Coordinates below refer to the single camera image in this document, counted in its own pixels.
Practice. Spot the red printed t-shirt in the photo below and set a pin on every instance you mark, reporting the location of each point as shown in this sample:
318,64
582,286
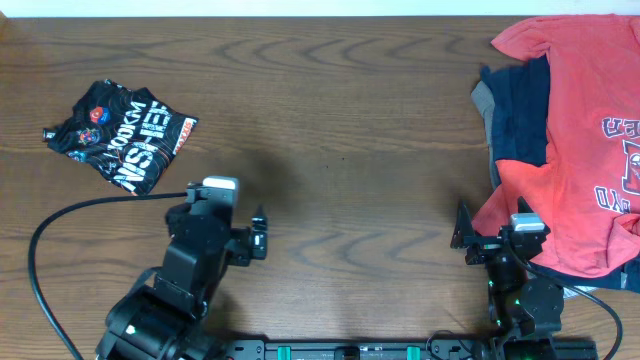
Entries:
587,191

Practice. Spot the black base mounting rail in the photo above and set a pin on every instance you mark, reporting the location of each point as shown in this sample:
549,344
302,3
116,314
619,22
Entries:
438,347

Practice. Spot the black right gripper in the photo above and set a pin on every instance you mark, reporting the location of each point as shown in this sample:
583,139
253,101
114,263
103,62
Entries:
486,246

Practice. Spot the grey garment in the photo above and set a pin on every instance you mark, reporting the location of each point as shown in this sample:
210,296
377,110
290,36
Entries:
483,100

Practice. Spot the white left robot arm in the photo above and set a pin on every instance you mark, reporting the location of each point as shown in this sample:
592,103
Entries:
161,316

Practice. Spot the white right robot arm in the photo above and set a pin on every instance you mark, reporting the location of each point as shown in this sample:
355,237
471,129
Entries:
525,308

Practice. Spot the navy blue garment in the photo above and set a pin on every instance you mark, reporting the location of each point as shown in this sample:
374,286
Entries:
521,95

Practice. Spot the black orange-lined jersey shirt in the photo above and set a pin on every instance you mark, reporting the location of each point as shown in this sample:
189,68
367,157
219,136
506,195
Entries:
129,136

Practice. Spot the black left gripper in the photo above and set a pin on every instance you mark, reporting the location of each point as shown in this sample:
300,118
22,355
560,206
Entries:
255,241

